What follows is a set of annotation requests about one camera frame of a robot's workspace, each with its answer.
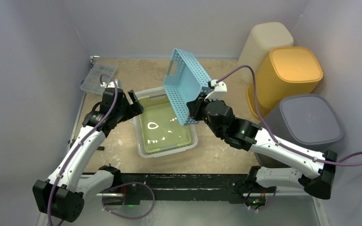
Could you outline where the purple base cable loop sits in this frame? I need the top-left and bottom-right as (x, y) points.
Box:
(101, 182), (156, 219)

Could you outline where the light blue plastic crate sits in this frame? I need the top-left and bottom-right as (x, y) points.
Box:
(163, 48), (211, 126)

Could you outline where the olive green plastic crate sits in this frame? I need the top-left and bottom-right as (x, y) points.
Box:
(139, 95), (192, 155)

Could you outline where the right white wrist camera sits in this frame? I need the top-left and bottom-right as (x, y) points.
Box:
(205, 80), (227, 101)

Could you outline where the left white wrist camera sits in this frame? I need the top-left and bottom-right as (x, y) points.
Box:
(100, 79), (121, 91)

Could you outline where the clear compartment organizer box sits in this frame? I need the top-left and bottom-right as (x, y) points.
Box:
(80, 62), (117, 96)

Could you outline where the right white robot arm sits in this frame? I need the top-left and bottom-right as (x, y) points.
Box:
(187, 93), (337, 200)

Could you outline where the yellow mesh basket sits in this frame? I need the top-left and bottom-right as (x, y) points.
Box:
(247, 47), (323, 119)

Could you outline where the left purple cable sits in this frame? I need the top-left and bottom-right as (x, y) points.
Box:
(47, 73), (119, 226)

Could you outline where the aluminium frame rail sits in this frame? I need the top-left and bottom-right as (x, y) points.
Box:
(45, 173), (323, 200)

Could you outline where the beige plastic bin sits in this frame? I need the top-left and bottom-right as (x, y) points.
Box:
(237, 22), (294, 73)

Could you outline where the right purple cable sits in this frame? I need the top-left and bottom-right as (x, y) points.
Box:
(215, 65), (362, 167)

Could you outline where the grey mesh basket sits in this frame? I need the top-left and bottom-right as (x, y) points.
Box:
(264, 94), (344, 152)

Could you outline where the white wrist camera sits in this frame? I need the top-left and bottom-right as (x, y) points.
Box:
(100, 79), (121, 91)
(205, 80), (227, 101)

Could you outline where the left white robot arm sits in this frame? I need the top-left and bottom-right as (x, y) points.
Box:
(33, 88), (143, 226)

